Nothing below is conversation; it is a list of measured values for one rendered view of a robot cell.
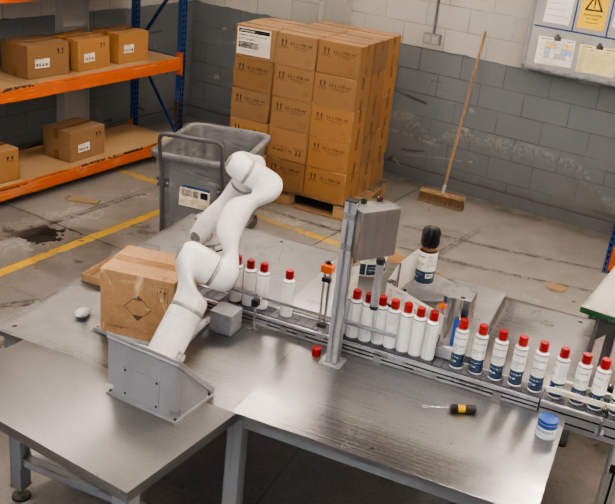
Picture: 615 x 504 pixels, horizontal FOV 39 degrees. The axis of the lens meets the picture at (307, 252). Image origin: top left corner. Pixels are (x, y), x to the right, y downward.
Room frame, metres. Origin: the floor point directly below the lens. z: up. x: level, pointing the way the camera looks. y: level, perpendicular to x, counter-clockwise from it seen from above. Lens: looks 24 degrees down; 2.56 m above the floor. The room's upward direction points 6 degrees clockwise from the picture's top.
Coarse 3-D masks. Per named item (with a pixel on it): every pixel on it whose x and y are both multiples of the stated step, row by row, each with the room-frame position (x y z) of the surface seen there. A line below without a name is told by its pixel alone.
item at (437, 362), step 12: (204, 288) 3.33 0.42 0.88; (216, 300) 3.24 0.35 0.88; (228, 300) 3.25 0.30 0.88; (264, 312) 3.18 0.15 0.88; (276, 312) 3.19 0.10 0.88; (300, 324) 3.11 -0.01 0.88; (312, 324) 3.12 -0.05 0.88; (384, 348) 2.99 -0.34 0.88; (420, 360) 2.92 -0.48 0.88; (444, 360) 2.94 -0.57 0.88; (456, 372) 2.86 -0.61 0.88; (504, 384) 2.81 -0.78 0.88; (540, 396) 2.75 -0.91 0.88
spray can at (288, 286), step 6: (288, 270) 3.17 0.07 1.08; (288, 276) 3.16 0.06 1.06; (288, 282) 3.15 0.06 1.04; (294, 282) 3.16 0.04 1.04; (282, 288) 3.16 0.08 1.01; (288, 288) 3.15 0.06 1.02; (294, 288) 3.17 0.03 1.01; (282, 294) 3.16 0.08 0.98; (288, 294) 3.15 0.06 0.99; (282, 300) 3.15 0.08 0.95; (288, 300) 3.15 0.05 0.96; (282, 306) 3.15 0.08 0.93; (282, 312) 3.15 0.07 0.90; (288, 312) 3.15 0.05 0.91
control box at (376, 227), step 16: (368, 208) 2.92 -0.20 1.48; (384, 208) 2.94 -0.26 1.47; (400, 208) 2.97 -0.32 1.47; (368, 224) 2.89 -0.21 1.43; (384, 224) 2.93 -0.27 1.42; (368, 240) 2.89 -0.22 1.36; (384, 240) 2.94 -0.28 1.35; (352, 256) 2.90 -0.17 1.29; (368, 256) 2.90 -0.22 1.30; (384, 256) 2.94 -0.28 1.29
